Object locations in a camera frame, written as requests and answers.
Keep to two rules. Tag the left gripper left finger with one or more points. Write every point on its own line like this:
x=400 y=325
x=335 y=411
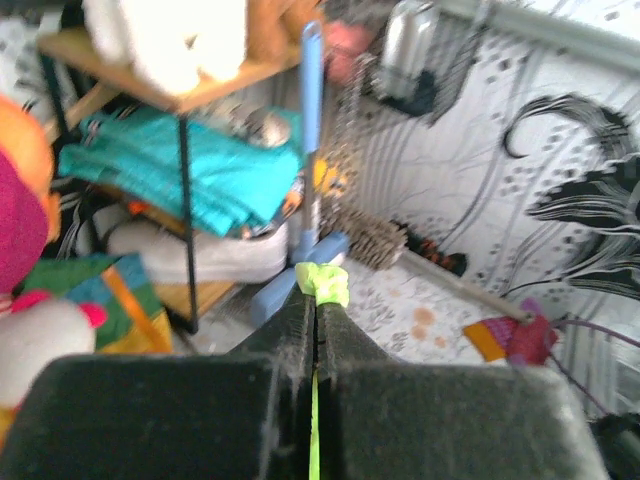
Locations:
x=242 y=415

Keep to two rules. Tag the pink white plush pig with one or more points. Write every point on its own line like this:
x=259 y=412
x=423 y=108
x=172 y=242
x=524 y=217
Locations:
x=38 y=329

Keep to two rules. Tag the orange plush toy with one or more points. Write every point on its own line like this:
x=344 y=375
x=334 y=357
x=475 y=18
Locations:
x=24 y=141

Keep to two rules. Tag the white plush dog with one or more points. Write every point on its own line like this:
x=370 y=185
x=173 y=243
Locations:
x=170 y=44

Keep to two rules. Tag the black wire basket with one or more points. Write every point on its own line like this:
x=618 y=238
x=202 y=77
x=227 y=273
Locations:
x=448 y=62

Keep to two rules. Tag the rainbow striped cloth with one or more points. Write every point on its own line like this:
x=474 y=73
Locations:
x=136 y=321

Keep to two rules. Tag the teal folded cloth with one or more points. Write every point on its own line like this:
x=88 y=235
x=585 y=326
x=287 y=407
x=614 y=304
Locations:
x=232 y=183

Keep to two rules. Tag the brown teddy bear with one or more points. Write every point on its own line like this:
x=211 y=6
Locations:
x=274 y=25

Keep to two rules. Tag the pink plush toy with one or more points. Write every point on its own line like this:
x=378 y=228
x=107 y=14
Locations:
x=345 y=43

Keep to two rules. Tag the grey striped ball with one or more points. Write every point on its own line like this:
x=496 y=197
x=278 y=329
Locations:
x=261 y=127

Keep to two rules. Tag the green plastic trash bag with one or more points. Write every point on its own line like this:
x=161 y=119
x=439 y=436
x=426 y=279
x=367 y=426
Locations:
x=328 y=283

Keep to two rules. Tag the black orange small toy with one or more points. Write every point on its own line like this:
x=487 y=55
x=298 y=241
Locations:
x=456 y=263

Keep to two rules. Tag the silver foil pouch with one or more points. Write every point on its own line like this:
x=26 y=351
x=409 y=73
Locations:
x=408 y=37

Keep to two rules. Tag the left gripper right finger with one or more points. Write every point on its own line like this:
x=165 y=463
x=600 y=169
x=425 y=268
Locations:
x=381 y=418

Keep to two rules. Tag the magenta cloth bag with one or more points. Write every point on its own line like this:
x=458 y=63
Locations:
x=24 y=226

